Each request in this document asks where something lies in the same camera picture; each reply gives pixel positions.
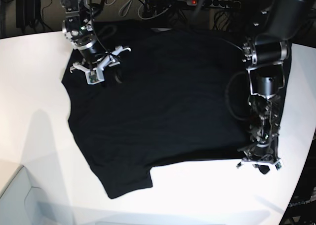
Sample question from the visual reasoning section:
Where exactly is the black power strip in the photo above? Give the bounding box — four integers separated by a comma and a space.
186, 0, 241, 9

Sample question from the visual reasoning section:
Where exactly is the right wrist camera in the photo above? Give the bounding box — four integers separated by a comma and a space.
85, 69, 105, 85

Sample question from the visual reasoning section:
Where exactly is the black printed t-shirt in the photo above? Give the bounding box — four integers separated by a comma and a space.
61, 20, 293, 199

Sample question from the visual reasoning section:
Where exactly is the black device on floor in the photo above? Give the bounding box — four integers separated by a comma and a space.
15, 0, 41, 28

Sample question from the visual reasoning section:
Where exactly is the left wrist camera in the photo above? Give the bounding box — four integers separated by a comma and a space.
275, 161, 283, 171

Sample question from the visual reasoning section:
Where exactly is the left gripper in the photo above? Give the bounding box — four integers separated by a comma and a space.
237, 141, 281, 175

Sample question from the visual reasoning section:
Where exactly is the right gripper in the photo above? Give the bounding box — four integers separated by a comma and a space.
70, 46, 131, 83

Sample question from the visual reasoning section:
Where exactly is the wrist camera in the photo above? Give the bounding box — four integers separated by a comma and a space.
275, 161, 283, 171
85, 69, 105, 85

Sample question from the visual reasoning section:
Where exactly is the grey plastic bin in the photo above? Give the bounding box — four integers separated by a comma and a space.
0, 167, 43, 225

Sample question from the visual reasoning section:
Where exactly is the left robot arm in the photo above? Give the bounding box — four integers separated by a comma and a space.
231, 0, 316, 174

